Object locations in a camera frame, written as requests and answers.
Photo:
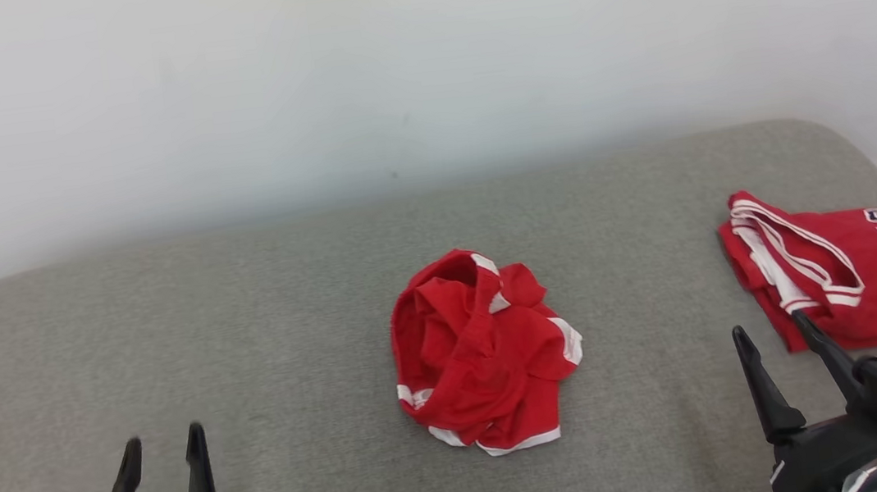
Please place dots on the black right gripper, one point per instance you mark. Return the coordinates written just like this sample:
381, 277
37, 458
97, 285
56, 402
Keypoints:
818, 459

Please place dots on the red Bulls jersey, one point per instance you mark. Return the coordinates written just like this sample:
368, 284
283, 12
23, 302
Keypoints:
853, 265

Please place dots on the red shorts with white trim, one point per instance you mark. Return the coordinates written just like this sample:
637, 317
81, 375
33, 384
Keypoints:
476, 357

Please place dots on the grey fabric sofa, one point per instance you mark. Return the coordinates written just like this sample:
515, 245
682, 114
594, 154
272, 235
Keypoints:
251, 341

